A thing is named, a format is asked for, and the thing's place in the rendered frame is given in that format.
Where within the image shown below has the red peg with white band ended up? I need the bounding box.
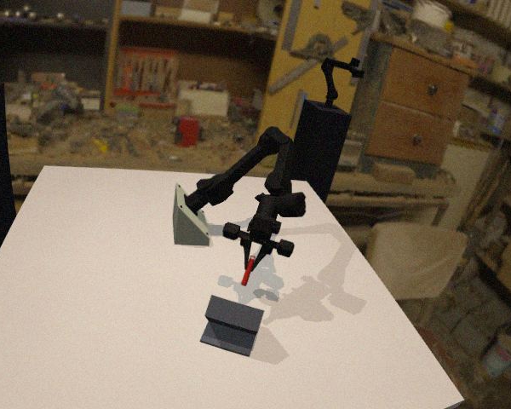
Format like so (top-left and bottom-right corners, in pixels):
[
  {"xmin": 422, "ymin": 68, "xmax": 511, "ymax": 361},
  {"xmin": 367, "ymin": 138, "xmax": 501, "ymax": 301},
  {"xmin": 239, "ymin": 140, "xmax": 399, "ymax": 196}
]
[{"xmin": 241, "ymin": 255, "xmax": 256, "ymax": 285}]

